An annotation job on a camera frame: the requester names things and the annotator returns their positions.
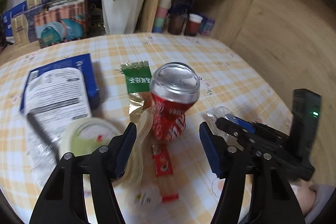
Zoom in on teal copper gift box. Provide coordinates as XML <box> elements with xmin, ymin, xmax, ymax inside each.
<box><xmin>34</xmin><ymin>0</ymin><xmax>88</xmax><ymax>48</ymax></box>

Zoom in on green gold tea sachet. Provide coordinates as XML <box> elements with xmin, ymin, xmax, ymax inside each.
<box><xmin>121</xmin><ymin>61</ymin><xmax>152</xmax><ymax>123</ymax></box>

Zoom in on person's right hand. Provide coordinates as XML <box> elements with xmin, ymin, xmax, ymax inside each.
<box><xmin>290</xmin><ymin>180</ymin><xmax>316</xmax><ymax>215</ymax></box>

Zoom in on crushed red soda can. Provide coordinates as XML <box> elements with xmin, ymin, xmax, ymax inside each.
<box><xmin>150</xmin><ymin>62</ymin><xmax>200</xmax><ymax>141</ymax></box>

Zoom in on blue white snack package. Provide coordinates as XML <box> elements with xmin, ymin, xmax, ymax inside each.
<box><xmin>19</xmin><ymin>53</ymin><xmax>100</xmax><ymax>114</ymax></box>

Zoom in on blue purple small box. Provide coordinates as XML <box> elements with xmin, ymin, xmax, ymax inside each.
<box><xmin>198</xmin><ymin>14</ymin><xmax>215</xmax><ymax>36</ymax></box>

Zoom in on green yogurt cup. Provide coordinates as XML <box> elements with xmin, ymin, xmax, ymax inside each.
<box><xmin>59</xmin><ymin>118</ymin><xmax>121</xmax><ymax>158</ymax></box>

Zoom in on yellow plaid tablecloth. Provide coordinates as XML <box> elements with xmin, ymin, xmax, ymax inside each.
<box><xmin>1</xmin><ymin>34</ymin><xmax>292</xmax><ymax>223</ymax></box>

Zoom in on white flower vase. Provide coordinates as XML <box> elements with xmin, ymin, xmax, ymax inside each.
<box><xmin>101</xmin><ymin>0</ymin><xmax>144</xmax><ymax>35</ymax></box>

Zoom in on dark brown cup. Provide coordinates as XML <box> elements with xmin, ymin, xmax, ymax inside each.
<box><xmin>167</xmin><ymin>14</ymin><xmax>187</xmax><ymax>35</ymax></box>

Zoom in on stack of pastel cups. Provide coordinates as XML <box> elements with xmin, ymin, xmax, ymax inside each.
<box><xmin>152</xmin><ymin>0</ymin><xmax>171</xmax><ymax>33</ymax></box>

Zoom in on red chopstick wrapper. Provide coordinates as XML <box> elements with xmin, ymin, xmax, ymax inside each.
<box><xmin>152</xmin><ymin>144</ymin><xmax>179</xmax><ymax>202</ymax></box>

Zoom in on lower blue gold box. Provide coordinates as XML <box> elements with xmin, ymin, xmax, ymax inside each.
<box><xmin>11</xmin><ymin>9</ymin><xmax>39</xmax><ymax>47</ymax></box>

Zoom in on red paper cup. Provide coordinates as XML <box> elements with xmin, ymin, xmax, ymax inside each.
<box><xmin>183</xmin><ymin>14</ymin><xmax>203</xmax><ymax>36</ymax></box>

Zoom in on cream plastic glove wrapper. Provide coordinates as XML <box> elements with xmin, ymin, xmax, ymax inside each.
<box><xmin>122</xmin><ymin>110</ymin><xmax>153</xmax><ymax>187</ymax></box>

